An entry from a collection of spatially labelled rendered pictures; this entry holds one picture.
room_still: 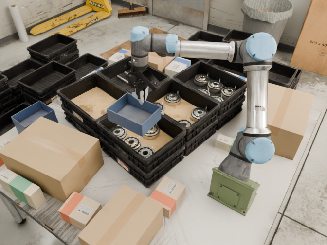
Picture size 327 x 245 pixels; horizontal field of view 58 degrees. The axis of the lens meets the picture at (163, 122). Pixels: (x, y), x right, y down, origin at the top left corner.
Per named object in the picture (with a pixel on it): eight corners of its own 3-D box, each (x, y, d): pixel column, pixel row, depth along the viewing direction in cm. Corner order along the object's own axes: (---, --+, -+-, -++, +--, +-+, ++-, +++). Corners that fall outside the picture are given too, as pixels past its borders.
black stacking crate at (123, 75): (170, 92, 200) (170, 78, 192) (137, 112, 184) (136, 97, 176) (131, 69, 220) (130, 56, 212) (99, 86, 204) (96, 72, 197)
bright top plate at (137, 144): (144, 143, 158) (144, 142, 158) (129, 153, 153) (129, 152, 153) (133, 133, 164) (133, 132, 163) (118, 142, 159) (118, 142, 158)
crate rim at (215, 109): (221, 107, 173) (222, 104, 171) (187, 133, 157) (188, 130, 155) (171, 79, 193) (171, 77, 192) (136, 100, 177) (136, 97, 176)
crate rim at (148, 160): (187, 133, 157) (188, 130, 155) (146, 165, 141) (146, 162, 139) (136, 100, 177) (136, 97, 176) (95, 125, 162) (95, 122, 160)
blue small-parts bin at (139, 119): (161, 118, 141) (161, 106, 136) (142, 136, 131) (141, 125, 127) (128, 103, 149) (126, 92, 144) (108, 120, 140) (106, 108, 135)
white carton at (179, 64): (176, 66, 244) (177, 56, 238) (190, 70, 240) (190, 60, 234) (164, 78, 231) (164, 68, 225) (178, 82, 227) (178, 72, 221)
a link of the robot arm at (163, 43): (176, 37, 130) (151, 36, 130) (178, 32, 119) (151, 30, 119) (175, 55, 131) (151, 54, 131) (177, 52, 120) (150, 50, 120)
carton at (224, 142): (257, 154, 173) (259, 147, 169) (254, 161, 169) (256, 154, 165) (218, 140, 182) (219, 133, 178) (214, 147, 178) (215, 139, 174)
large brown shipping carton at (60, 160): (104, 163, 168) (99, 138, 155) (69, 205, 148) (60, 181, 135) (49, 140, 182) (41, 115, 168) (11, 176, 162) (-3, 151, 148)
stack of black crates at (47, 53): (66, 69, 343) (57, 32, 313) (85, 77, 331) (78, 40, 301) (38, 85, 319) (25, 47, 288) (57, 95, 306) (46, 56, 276)
